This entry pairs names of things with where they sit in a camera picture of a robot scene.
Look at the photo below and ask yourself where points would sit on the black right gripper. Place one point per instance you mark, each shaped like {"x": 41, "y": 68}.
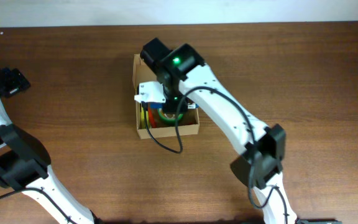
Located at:
{"x": 170, "y": 106}

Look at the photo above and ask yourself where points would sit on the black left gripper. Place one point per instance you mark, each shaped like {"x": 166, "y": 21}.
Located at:
{"x": 17, "y": 81}

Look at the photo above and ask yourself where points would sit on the green tape roll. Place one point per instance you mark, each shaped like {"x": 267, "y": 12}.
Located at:
{"x": 167, "y": 118}

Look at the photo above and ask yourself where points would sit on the brown cardboard box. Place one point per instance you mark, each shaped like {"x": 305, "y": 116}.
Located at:
{"x": 189, "y": 124}

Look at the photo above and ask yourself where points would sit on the orange utility knife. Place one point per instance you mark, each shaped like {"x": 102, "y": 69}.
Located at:
{"x": 151, "y": 116}

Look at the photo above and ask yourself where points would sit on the blue white marker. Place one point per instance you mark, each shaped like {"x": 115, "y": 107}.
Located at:
{"x": 191, "y": 106}

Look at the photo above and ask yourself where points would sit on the yellow highlighter pen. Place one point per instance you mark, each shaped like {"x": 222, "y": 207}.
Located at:
{"x": 142, "y": 119}

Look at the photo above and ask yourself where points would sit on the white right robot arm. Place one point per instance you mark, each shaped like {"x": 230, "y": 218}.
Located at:
{"x": 182, "y": 75}

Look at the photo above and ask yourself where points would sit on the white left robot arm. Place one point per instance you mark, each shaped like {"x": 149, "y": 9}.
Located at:
{"x": 25, "y": 164}

